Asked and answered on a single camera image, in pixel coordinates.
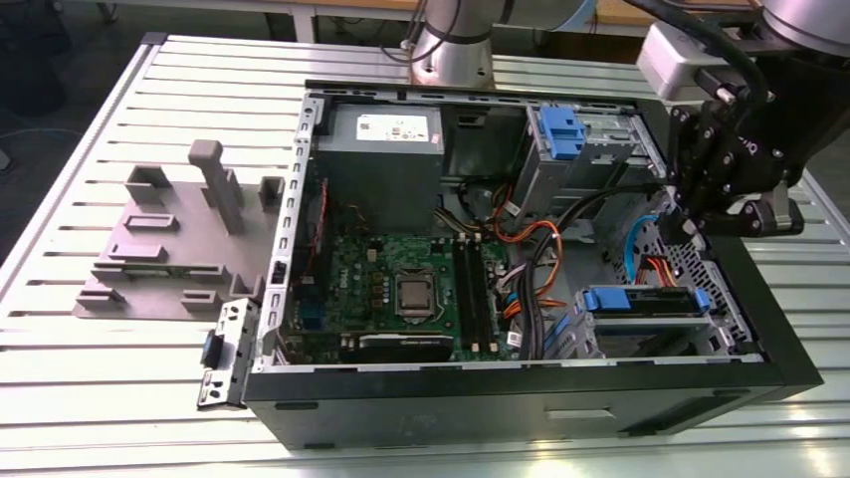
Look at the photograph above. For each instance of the CPU socket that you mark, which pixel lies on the CPU socket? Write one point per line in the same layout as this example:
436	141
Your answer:
416	317

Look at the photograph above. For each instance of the silver CPU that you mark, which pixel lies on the silver CPU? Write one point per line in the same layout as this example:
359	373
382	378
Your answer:
415	294

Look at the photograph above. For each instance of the blue drive bay latch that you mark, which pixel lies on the blue drive bay latch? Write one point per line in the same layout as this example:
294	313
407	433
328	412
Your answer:
563	132

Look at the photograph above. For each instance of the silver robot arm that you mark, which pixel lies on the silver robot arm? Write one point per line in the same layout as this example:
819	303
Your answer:
458	55

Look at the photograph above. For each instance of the white desk frame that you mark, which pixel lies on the white desk frame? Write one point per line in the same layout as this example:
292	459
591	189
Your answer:
304	27

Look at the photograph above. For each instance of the grey parts rack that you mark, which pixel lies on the grey parts rack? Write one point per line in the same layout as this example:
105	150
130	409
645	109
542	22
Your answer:
199	249

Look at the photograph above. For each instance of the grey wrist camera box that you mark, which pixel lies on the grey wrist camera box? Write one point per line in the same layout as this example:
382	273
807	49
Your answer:
677	60

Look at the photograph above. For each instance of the grey power supply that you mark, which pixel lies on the grey power supply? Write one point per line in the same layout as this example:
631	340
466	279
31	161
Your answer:
378	184

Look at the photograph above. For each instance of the grey metal disk bay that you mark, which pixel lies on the grey metal disk bay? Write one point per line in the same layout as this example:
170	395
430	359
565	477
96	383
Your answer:
651	323

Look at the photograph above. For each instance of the wooden desk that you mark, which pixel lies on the wooden desk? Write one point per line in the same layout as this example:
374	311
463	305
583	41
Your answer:
625	15

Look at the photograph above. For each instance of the grey expansion card bracket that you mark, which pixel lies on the grey expansion card bracket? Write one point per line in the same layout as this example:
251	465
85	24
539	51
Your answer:
232	348

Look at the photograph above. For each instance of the black RAM slot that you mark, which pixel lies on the black RAM slot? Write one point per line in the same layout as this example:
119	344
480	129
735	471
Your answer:
468	299
484	299

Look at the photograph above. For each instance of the hard disk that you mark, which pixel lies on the hard disk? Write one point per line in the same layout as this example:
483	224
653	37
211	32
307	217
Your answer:
607	299

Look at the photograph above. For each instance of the green motherboard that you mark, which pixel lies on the green motherboard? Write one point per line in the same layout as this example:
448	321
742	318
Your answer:
359	259

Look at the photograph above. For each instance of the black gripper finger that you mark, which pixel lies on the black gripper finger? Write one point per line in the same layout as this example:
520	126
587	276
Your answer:
750	219
697	159

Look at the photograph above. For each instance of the black PC case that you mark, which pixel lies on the black PC case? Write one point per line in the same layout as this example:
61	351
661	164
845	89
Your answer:
464	413

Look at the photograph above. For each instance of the black graphics card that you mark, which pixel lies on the black graphics card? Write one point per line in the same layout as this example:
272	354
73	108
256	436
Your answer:
398	348

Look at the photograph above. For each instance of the green RAM stick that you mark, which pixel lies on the green RAM stick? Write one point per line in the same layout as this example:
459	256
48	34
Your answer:
159	272

